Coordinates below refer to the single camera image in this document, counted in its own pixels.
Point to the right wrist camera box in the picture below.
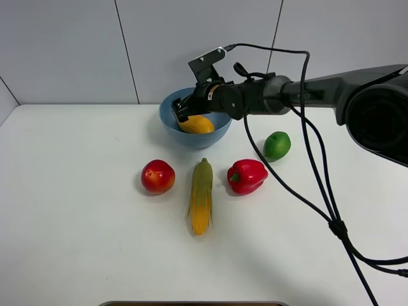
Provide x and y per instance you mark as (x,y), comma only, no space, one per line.
(203,66)

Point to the red apple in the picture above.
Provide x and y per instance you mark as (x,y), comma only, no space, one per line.
(157,177)

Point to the yellow mango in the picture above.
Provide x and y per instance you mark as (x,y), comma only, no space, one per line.
(197,124)

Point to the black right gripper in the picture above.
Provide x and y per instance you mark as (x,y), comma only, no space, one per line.
(216,96)

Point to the corn cob with husk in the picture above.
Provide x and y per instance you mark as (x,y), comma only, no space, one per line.
(200,203)

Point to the red bell pepper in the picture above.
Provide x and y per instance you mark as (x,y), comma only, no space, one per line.
(246,175)

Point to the blue plastic bowl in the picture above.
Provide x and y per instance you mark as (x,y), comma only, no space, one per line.
(221,122)

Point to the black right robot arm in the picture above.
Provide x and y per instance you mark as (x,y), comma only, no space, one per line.
(371,103)

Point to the green lime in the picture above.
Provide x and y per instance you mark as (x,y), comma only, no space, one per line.
(276,146)

